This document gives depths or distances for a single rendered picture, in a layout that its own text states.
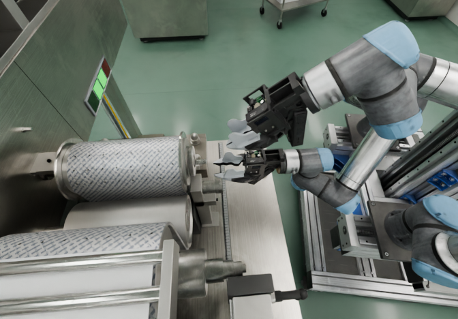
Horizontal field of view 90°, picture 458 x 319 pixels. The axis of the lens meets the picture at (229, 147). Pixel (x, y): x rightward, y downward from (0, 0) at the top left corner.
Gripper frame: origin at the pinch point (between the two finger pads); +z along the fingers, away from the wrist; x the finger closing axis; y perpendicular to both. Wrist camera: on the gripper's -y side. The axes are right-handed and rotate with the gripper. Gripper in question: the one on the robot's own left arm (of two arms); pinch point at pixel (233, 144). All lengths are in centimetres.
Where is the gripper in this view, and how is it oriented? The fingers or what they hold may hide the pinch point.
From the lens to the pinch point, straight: 52.8
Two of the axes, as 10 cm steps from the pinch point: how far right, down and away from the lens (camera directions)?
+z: -7.6, 4.2, 4.9
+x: 0.8, 8.2, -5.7
